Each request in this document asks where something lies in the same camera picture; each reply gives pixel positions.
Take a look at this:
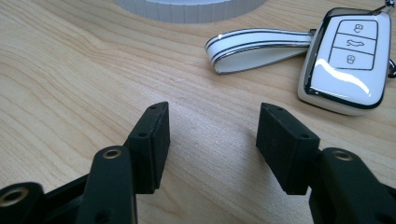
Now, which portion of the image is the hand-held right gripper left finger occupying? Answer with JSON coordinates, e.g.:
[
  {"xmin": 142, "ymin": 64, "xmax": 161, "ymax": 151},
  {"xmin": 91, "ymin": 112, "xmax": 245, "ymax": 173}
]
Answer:
[{"xmin": 76, "ymin": 101, "xmax": 172, "ymax": 224}]

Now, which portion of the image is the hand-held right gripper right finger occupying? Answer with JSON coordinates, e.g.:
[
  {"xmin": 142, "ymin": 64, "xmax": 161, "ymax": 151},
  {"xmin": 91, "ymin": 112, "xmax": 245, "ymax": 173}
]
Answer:
[{"xmin": 255, "ymin": 102, "xmax": 396, "ymax": 224}]

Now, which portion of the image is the white car key fob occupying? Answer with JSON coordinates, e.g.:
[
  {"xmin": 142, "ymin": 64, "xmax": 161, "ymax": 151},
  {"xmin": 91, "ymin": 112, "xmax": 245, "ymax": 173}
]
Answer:
[{"xmin": 205, "ymin": 0, "xmax": 396, "ymax": 117}]

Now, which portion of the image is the white ribbed round container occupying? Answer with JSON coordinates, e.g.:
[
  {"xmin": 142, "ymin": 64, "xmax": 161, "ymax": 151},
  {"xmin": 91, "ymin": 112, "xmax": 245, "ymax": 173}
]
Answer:
[{"xmin": 113, "ymin": 0, "xmax": 267, "ymax": 24}]

